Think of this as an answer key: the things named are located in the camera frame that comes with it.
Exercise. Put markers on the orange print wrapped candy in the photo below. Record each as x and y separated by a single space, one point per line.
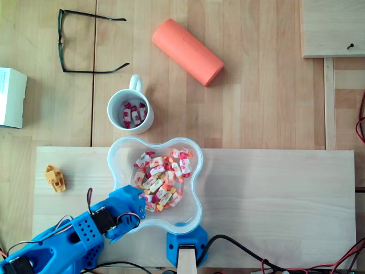
156 162
170 177
175 199
139 177
151 207

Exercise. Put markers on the white cardboard box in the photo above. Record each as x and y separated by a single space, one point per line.
11 97

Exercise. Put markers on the narrow wooden slat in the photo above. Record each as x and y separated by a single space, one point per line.
329 100

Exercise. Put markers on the wooden board with screw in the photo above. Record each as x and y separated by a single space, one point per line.
328 28

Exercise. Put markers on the light wooden base board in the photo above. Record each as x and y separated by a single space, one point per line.
271 199

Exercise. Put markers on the white ceramic mug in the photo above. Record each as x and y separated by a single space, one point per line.
148 122

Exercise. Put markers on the orange glasses case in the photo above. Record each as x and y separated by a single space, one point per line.
186 51

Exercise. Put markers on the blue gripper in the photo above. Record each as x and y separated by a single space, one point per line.
132 196

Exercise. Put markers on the dark framed eyeglasses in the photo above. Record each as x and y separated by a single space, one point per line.
60 28

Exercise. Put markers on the wooden camera post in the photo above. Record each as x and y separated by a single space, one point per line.
186 262

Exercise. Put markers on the black screw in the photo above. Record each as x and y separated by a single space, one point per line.
350 46

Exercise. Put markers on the orange printed toy boat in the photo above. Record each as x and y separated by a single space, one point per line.
55 178

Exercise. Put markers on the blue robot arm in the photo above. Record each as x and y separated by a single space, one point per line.
57 251

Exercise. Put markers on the blue post mount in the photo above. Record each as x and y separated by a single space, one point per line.
172 245

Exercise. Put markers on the translucent Haribo candy tub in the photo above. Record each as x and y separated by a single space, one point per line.
122 160

